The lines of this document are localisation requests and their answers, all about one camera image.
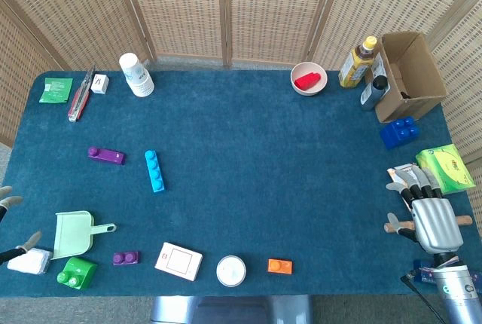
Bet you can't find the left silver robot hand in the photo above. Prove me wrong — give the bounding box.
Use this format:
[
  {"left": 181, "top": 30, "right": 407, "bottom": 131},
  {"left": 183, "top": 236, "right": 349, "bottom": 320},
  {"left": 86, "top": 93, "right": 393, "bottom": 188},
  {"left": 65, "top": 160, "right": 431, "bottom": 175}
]
[{"left": 0, "top": 185, "right": 43, "bottom": 266}]

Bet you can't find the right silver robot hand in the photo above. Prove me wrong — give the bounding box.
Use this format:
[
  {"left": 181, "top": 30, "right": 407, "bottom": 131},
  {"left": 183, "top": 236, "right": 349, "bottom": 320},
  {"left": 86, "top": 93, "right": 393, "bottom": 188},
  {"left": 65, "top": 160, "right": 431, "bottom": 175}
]
[{"left": 386, "top": 166, "right": 465, "bottom": 255}]

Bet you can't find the long purple toy brick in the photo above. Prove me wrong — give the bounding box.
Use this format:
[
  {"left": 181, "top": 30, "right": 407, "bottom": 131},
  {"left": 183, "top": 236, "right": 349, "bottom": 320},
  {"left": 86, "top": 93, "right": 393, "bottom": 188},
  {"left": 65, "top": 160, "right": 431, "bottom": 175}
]
[{"left": 87, "top": 145, "right": 127, "bottom": 166}]

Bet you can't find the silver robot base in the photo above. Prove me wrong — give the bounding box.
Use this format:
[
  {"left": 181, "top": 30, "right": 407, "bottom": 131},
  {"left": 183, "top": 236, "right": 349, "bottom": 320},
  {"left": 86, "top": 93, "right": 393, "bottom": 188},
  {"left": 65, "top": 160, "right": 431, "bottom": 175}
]
[{"left": 150, "top": 295, "right": 313, "bottom": 324}]

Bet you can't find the blue toy brick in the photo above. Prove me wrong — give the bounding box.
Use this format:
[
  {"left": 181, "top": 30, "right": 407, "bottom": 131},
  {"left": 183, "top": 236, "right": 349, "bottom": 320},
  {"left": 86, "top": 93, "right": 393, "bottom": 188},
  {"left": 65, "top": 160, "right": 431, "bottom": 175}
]
[{"left": 379, "top": 115, "right": 420, "bottom": 150}]

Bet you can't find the green toy brick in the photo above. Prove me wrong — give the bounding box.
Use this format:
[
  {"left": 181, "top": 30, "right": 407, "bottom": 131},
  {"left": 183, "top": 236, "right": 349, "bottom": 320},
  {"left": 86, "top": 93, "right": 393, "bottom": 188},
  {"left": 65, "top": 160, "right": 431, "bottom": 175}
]
[{"left": 56, "top": 256, "right": 98, "bottom": 290}]

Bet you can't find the small purple toy brick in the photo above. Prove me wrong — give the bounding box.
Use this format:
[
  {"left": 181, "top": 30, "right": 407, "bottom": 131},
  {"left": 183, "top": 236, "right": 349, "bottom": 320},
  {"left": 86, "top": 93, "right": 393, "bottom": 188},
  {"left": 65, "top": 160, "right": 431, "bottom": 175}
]
[{"left": 112, "top": 251, "right": 140, "bottom": 267}]

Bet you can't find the cyan toy brick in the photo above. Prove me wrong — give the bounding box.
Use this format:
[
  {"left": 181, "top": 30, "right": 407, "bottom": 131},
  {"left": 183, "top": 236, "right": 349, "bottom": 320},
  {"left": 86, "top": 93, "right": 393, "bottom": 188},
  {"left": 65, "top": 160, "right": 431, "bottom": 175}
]
[{"left": 144, "top": 149, "right": 166, "bottom": 194}]

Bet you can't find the orange toy brick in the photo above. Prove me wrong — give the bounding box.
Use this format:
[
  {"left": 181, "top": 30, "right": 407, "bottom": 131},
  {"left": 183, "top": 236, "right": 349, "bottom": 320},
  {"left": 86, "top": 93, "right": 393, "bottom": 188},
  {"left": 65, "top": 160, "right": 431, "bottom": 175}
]
[{"left": 267, "top": 258, "right": 294, "bottom": 275}]

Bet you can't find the red block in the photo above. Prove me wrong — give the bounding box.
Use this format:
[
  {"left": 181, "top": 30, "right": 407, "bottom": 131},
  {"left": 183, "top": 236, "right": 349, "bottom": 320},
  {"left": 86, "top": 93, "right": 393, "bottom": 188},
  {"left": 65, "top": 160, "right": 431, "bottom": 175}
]
[{"left": 294, "top": 72, "right": 322, "bottom": 90}]

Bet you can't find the wooden stick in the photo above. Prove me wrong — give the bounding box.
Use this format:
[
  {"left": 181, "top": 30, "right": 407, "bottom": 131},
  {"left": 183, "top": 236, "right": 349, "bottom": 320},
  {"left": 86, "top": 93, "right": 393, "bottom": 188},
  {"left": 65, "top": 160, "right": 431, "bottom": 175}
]
[{"left": 383, "top": 215, "right": 473, "bottom": 234}]

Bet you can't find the dark blue packet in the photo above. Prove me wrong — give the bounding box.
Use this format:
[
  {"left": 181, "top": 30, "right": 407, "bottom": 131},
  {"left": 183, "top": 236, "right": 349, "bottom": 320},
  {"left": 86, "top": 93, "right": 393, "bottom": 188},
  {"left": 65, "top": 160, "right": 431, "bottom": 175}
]
[{"left": 412, "top": 258, "right": 438, "bottom": 284}]

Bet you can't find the green tissue pack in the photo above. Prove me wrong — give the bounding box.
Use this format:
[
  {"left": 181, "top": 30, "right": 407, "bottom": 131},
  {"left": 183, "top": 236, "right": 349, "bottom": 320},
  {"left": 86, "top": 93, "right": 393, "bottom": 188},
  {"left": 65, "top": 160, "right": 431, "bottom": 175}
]
[{"left": 415, "top": 143, "right": 477, "bottom": 195}]

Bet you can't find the printed snack carton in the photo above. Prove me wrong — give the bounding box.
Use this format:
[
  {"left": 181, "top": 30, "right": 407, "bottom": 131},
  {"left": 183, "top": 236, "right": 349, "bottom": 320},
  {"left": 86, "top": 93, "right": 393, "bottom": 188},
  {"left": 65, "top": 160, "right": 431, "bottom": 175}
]
[{"left": 386, "top": 164, "right": 419, "bottom": 212}]

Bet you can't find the white tissue pack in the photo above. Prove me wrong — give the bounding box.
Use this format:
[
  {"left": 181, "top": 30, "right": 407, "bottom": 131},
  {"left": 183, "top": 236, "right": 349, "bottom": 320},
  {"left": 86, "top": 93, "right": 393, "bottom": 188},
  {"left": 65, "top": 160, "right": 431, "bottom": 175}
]
[{"left": 6, "top": 247, "right": 53, "bottom": 276}]

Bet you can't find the mint green dustpan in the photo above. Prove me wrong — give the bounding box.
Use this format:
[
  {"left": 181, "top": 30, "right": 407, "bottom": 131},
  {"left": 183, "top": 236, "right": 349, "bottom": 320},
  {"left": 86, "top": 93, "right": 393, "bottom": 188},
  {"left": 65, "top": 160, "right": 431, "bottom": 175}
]
[{"left": 51, "top": 210, "right": 117, "bottom": 261}]

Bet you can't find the green foil packet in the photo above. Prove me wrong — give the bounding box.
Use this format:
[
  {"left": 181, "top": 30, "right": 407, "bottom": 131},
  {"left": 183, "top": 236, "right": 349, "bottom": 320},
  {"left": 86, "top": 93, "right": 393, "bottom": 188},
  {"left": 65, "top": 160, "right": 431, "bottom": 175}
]
[{"left": 38, "top": 77, "right": 74, "bottom": 104}]

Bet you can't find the red utility knife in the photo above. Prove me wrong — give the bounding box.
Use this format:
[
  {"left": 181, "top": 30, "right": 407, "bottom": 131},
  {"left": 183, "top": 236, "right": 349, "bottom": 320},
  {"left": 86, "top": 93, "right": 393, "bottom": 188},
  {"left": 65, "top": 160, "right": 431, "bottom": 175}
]
[{"left": 67, "top": 66, "right": 96, "bottom": 123}]

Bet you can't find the dark grey bottle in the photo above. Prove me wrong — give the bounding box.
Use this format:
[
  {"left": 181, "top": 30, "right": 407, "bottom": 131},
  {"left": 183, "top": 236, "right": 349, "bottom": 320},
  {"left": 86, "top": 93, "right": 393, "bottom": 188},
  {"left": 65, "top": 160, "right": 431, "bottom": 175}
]
[{"left": 359, "top": 75, "right": 389, "bottom": 112}]

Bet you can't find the small white box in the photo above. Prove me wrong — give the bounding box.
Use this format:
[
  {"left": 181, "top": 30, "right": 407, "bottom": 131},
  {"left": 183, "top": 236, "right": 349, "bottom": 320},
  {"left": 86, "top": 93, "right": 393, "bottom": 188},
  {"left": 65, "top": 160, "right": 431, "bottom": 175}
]
[{"left": 90, "top": 73, "right": 111, "bottom": 95}]

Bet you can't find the brown cardboard box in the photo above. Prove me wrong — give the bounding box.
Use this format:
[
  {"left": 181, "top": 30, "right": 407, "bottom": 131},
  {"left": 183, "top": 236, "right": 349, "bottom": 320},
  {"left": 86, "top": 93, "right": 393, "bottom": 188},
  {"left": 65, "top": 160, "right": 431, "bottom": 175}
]
[{"left": 367, "top": 31, "right": 448, "bottom": 124}]

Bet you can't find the yellow tea bottle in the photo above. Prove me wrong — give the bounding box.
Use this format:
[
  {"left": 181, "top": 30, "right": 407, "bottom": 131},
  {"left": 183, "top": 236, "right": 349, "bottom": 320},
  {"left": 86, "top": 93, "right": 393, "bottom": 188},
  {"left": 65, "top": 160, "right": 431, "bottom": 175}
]
[{"left": 337, "top": 35, "right": 379, "bottom": 89}]

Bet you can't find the white paper cup stack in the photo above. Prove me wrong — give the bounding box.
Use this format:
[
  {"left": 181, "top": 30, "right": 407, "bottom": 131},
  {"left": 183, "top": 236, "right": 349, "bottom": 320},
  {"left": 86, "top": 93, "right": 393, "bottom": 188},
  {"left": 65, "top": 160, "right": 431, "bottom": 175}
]
[{"left": 118, "top": 52, "right": 156, "bottom": 98}]

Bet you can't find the white box with red print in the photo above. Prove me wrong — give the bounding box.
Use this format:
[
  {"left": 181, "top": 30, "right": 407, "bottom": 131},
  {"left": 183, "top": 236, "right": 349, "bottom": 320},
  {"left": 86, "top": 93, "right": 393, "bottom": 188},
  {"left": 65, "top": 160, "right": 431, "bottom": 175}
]
[{"left": 154, "top": 241, "right": 203, "bottom": 283}]

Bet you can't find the blue felt table cover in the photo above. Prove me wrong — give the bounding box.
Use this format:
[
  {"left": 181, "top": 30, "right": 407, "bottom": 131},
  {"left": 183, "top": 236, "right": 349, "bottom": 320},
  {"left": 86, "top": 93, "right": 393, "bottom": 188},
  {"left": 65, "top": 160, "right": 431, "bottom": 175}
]
[{"left": 0, "top": 70, "right": 477, "bottom": 298}]

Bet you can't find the beige bowl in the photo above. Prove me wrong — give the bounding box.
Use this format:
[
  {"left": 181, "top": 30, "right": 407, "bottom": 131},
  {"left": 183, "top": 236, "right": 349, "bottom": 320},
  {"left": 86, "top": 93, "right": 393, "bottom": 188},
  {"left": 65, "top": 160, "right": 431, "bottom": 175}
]
[{"left": 290, "top": 61, "right": 328, "bottom": 96}]

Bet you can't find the white round jar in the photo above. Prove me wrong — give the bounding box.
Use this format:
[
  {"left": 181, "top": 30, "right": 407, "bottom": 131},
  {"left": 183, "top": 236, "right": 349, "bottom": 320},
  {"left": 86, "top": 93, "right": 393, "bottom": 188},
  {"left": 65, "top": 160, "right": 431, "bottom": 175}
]
[{"left": 215, "top": 255, "right": 247, "bottom": 288}]

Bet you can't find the bamboo folding screen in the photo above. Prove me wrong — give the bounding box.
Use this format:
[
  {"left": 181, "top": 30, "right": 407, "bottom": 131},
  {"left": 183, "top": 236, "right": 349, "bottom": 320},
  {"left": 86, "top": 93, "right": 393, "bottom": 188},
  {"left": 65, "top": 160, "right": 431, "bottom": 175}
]
[{"left": 0, "top": 0, "right": 482, "bottom": 169}]

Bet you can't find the black cable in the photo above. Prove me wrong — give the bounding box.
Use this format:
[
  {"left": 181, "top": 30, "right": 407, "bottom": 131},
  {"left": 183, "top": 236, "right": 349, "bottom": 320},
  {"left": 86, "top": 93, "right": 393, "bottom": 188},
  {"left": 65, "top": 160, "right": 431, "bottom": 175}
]
[{"left": 399, "top": 270, "right": 453, "bottom": 324}]

